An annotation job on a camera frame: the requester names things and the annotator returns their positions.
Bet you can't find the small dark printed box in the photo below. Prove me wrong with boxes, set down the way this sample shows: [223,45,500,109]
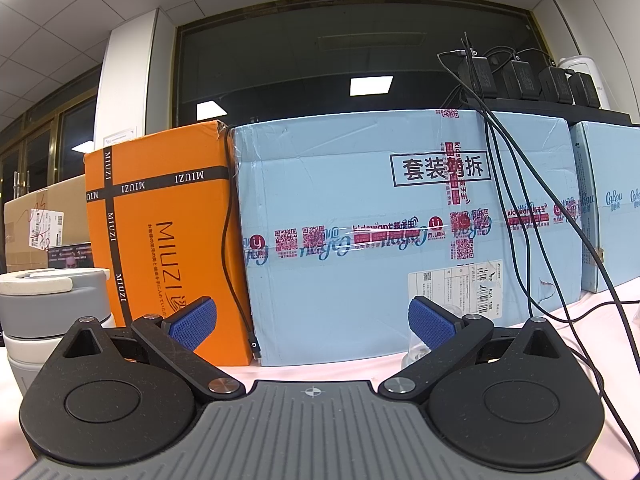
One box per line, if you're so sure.
[47,242,93,269]

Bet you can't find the grey white lidded container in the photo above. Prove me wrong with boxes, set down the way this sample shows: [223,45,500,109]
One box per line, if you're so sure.
[0,268,118,406]

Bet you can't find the white paper notice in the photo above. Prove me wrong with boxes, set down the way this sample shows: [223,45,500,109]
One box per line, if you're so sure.
[102,127,137,150]

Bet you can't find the black cable with plug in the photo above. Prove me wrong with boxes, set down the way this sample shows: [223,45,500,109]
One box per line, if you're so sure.
[220,125,264,361]

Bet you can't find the brown cardboard box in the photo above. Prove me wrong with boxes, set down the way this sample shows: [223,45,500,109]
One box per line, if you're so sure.
[4,174,92,273]

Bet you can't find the clear plastic cup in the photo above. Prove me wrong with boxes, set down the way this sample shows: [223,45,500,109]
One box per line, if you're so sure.
[404,304,480,369]

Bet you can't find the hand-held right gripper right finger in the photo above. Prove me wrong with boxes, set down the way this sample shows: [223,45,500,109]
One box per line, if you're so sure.
[378,296,578,403]

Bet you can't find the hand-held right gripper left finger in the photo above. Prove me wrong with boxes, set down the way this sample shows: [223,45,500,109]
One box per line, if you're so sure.
[42,296,246,403]

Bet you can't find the long black cable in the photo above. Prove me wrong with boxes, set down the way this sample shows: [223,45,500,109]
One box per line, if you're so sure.
[462,32,640,463]

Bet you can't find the large light blue cardboard box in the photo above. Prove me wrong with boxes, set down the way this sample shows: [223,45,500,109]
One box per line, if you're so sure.
[232,109,586,367]

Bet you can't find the short black cable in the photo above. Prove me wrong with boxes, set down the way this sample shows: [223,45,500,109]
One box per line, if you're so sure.
[480,110,536,318]

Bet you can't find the small light blue cardboard box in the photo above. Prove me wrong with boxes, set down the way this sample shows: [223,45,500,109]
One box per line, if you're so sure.
[569,121,640,294]

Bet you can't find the white electric kettle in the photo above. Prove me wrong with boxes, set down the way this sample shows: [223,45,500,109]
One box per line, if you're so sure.
[557,56,612,110]

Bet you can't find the glass door gold frame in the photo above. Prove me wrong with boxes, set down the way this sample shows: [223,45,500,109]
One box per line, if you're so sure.
[0,65,101,206]

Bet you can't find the orange cardboard box black bands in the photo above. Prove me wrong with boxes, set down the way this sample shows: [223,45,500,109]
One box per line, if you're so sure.
[83,120,253,367]

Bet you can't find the dark glass window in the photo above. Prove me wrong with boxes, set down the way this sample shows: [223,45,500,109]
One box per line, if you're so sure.
[172,4,551,128]

